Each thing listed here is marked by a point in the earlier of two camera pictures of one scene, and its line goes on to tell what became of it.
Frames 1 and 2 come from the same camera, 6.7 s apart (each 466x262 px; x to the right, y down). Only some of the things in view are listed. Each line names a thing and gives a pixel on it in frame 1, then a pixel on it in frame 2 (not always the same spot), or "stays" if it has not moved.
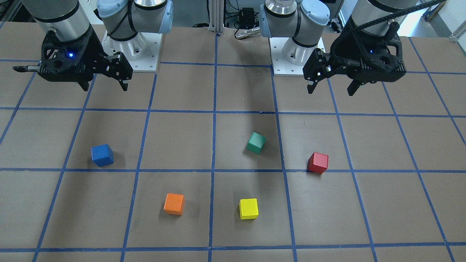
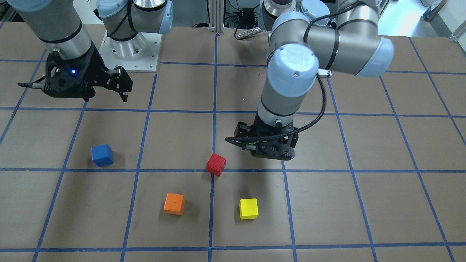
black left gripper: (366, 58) → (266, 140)
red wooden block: (318, 162) → (216, 165)
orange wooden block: (174, 204) stays
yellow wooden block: (248, 208) stays
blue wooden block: (102, 155) stays
